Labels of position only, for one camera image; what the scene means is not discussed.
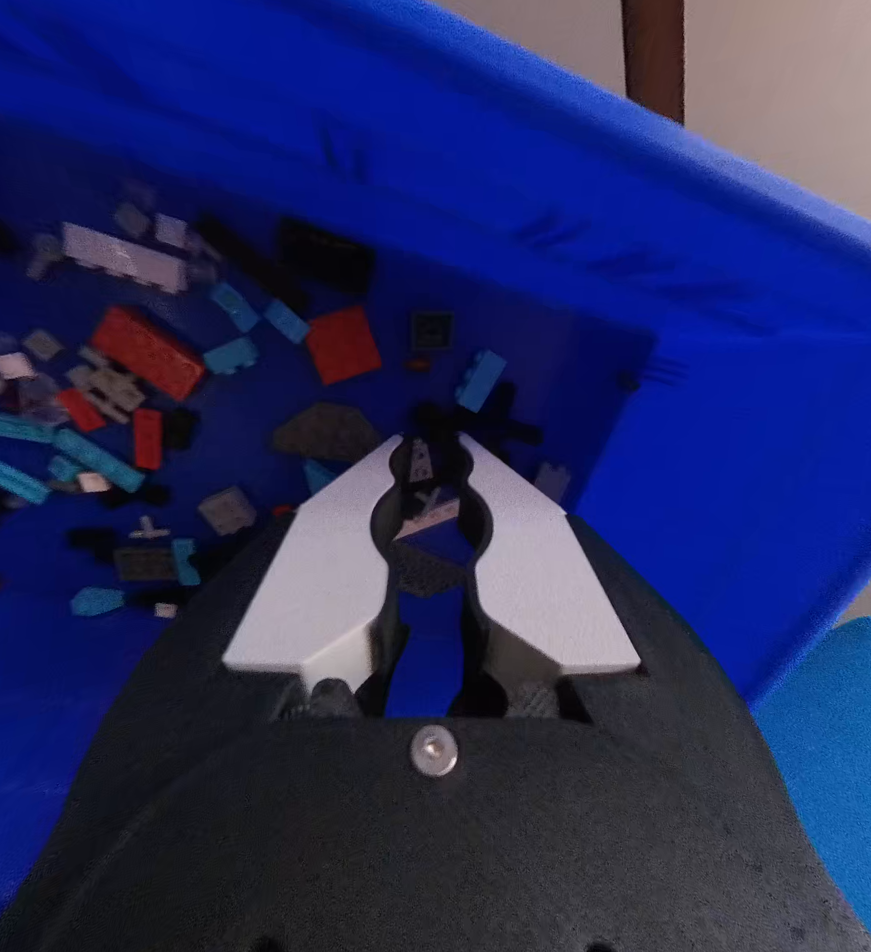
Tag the light blue felt bag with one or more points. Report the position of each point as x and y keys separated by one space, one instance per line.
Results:
x=852 y=744

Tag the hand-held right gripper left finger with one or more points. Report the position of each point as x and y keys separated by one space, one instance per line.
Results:
x=316 y=580

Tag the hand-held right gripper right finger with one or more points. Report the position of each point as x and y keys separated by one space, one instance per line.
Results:
x=547 y=587

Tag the pile of toy bricks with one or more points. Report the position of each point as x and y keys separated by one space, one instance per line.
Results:
x=145 y=349

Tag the dark brown post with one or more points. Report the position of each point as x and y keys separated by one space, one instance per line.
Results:
x=652 y=52

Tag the blue plastic bin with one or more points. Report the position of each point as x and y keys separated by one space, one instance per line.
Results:
x=554 y=223

